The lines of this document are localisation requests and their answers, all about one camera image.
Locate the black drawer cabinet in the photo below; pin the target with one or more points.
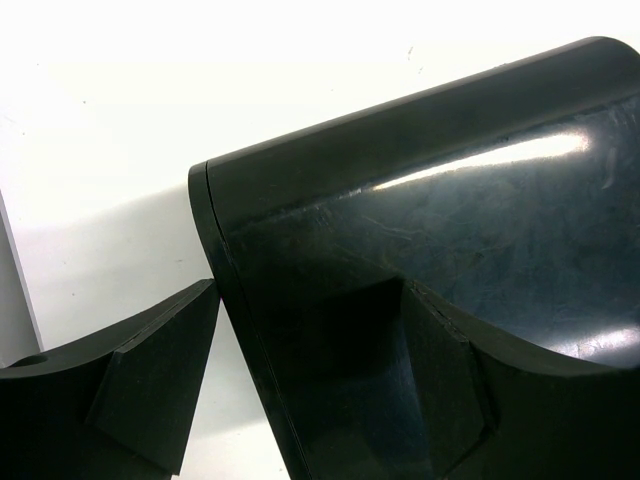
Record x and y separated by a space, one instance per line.
512 194

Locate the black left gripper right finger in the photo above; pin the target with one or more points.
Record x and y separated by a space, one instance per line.
496 406

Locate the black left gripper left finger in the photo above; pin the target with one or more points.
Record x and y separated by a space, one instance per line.
116 404

